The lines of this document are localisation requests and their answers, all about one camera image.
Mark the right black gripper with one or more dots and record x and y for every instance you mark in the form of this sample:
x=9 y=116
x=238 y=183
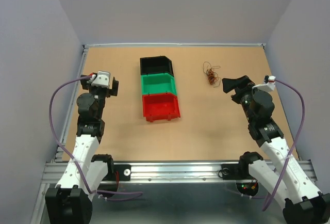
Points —
x=230 y=84

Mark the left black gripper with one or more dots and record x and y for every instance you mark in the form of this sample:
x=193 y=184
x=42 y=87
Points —
x=85 y=80

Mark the green plastic bin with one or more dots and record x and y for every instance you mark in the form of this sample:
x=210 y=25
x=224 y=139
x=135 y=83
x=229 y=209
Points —
x=158 y=83

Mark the black plastic bin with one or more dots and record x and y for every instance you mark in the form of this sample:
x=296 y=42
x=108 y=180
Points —
x=156 y=65

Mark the red plastic bin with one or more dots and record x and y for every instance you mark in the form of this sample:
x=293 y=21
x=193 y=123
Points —
x=162 y=106

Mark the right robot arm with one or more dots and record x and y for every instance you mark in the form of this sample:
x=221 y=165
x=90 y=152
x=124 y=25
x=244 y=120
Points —
x=299 y=198

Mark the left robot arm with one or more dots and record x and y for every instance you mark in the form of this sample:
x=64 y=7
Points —
x=70 y=201

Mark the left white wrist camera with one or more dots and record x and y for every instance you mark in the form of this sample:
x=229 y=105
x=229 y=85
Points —
x=100 y=79

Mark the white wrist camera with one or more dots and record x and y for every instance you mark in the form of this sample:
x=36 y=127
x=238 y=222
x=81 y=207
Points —
x=268 y=84
x=100 y=79

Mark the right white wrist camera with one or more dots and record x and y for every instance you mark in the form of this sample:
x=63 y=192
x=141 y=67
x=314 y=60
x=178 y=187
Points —
x=268 y=84

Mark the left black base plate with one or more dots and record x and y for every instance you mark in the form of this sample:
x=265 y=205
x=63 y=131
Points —
x=118 y=172

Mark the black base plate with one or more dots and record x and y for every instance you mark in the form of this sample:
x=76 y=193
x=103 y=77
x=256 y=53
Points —
x=118 y=172
x=230 y=171

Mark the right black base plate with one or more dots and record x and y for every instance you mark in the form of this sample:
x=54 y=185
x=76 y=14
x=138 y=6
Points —
x=230 y=171

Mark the aluminium rail frame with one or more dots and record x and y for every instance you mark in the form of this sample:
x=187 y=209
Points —
x=212 y=129

